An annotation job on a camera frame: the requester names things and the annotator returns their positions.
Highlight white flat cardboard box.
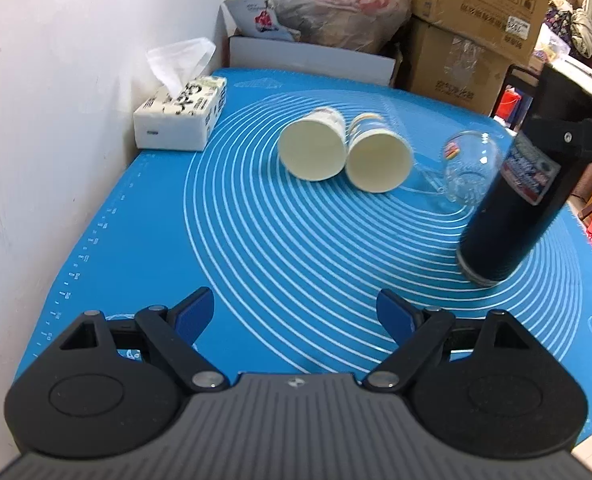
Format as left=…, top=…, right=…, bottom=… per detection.
left=221, top=2, right=401, bottom=87

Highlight white paper cup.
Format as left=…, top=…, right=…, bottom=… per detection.
left=277, top=106, right=347, bottom=182
left=345, top=113, right=414, bottom=194

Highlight left white paper cup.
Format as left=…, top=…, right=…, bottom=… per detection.
left=277, top=106, right=347, bottom=182

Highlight black metal cart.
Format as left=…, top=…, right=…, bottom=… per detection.
left=490, top=64, right=540, bottom=131

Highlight clear glass jar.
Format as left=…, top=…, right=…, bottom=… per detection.
left=442, top=130, right=502, bottom=206

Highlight black tumbler cup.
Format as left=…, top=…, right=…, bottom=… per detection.
left=456, top=62, right=592, bottom=288

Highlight white tissue pack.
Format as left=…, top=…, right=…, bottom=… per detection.
left=133, top=37, right=227, bottom=152

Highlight clear plastic bag red contents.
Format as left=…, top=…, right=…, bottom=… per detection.
left=265, top=0, right=411, bottom=54

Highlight blue silicone baking mat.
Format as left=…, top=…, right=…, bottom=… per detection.
left=22, top=70, right=592, bottom=434

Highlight lower brown cardboard box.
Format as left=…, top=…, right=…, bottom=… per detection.
left=404, top=18, right=510, bottom=115

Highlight white printed paper bag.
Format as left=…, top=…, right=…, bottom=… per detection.
left=224, top=0, right=296, bottom=42

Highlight right white paper cup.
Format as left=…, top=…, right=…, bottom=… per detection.
left=345, top=113, right=414, bottom=194

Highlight floral purple bag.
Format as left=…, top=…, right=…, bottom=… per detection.
left=544, top=2, right=576, bottom=48

